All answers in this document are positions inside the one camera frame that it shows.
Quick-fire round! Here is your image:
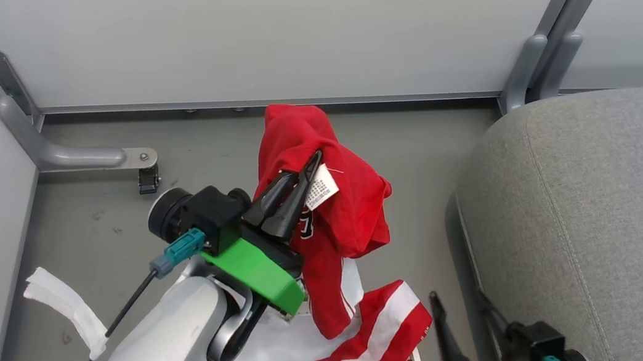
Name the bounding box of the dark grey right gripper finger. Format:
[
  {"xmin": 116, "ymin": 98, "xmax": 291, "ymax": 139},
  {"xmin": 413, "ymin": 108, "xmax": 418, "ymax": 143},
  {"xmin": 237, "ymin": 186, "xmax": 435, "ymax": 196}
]
[
  {"xmin": 420, "ymin": 291, "xmax": 483, "ymax": 361},
  {"xmin": 469, "ymin": 290, "xmax": 522, "ymax": 357}
]

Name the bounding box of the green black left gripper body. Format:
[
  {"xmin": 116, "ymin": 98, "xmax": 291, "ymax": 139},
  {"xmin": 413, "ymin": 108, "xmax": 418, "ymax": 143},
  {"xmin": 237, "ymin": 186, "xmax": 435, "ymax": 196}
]
[{"xmin": 193, "ymin": 217, "xmax": 315, "ymax": 318}]

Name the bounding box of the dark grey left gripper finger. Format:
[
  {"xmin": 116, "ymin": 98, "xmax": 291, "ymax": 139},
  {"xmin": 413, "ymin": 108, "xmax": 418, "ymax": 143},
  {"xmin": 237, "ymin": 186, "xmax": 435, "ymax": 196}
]
[
  {"xmin": 259, "ymin": 144, "xmax": 324, "ymax": 245},
  {"xmin": 242, "ymin": 166, "xmax": 299, "ymax": 232}
]

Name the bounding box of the red garment with white tag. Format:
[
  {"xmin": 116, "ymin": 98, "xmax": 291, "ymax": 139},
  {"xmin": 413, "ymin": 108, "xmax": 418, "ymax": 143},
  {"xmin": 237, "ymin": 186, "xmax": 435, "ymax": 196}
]
[{"xmin": 236, "ymin": 99, "xmax": 407, "ymax": 346}]

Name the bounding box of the red white striped garment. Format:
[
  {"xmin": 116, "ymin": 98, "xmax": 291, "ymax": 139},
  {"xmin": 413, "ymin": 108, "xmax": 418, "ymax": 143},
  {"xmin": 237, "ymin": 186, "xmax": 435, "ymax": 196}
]
[{"xmin": 301, "ymin": 268, "xmax": 438, "ymax": 361}]

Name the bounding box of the grey fabric sofa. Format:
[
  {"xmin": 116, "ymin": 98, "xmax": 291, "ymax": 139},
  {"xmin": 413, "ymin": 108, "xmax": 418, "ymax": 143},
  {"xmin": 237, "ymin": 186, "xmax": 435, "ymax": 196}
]
[{"xmin": 426, "ymin": 50, "xmax": 643, "ymax": 361}]

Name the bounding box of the grey metal partition foot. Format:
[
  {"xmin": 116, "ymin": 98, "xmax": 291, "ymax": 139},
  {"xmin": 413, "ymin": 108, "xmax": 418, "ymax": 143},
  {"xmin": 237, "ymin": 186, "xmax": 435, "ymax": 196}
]
[{"xmin": 0, "ymin": 94, "xmax": 164, "ymax": 188}]

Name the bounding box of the teal plug black left cable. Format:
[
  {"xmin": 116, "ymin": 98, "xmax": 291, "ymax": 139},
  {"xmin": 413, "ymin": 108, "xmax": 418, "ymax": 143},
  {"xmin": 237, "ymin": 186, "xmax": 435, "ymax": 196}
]
[{"xmin": 86, "ymin": 216, "xmax": 208, "ymax": 361}]

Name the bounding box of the grey metal partition rail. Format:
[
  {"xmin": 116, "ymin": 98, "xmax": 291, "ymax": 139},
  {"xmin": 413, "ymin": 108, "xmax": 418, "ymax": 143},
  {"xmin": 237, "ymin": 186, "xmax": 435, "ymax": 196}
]
[{"xmin": 32, "ymin": 31, "xmax": 504, "ymax": 174}]

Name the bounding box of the white fabric strap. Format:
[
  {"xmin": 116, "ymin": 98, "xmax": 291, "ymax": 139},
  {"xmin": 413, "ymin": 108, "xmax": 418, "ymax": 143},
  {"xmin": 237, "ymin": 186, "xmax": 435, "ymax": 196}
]
[{"xmin": 16, "ymin": 265, "xmax": 118, "ymax": 361}]

